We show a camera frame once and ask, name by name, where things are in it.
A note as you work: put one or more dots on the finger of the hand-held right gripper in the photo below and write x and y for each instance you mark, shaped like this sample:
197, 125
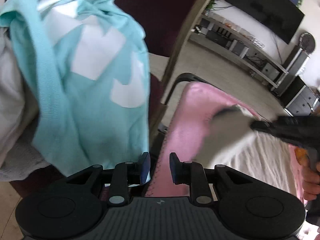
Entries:
262, 126

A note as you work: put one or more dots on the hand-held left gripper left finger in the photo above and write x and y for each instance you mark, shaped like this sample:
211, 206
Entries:
145, 167

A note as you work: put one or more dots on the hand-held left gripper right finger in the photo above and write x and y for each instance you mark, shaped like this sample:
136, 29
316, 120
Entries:
174, 167

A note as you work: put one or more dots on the beige sweatshirt with dark cuffs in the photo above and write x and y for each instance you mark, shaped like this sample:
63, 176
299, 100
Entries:
250, 160

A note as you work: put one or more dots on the light blue printed T-shirt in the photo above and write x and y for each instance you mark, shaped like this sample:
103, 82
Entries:
87, 105

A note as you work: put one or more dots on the person's right hand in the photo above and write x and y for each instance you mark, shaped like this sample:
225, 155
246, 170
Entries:
311, 185

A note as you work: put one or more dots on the dark drawer dresser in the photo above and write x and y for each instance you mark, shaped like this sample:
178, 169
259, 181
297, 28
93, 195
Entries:
302, 97

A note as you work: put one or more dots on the pink printed blanket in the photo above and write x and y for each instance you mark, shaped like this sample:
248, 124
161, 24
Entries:
185, 120

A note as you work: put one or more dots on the black subwoofer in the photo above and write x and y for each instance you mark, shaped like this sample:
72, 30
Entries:
270, 71

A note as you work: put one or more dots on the tall grey floor speaker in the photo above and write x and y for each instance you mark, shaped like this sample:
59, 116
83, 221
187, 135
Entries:
292, 70

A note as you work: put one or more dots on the small grey speaker box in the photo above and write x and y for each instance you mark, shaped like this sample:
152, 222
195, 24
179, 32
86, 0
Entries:
239, 48

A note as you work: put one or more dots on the grey television stand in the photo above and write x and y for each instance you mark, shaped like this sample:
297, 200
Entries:
250, 45

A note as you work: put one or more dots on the black audio receiver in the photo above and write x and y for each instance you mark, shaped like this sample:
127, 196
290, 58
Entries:
218, 38

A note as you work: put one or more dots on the black flat television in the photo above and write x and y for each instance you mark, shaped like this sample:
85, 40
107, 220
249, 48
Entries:
265, 7

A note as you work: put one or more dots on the grey knitted garment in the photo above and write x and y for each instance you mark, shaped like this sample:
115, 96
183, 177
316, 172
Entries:
22, 165

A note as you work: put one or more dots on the green potted plant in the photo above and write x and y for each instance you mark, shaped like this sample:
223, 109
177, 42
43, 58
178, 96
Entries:
212, 3

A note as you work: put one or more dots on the white garment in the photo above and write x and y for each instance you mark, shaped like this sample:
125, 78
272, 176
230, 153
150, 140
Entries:
15, 92

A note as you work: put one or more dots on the round dark wall plate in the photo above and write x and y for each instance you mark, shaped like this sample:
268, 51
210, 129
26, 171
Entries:
307, 42

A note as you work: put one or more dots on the maroon chair with gold frame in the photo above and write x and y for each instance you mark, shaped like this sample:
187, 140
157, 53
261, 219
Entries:
155, 17

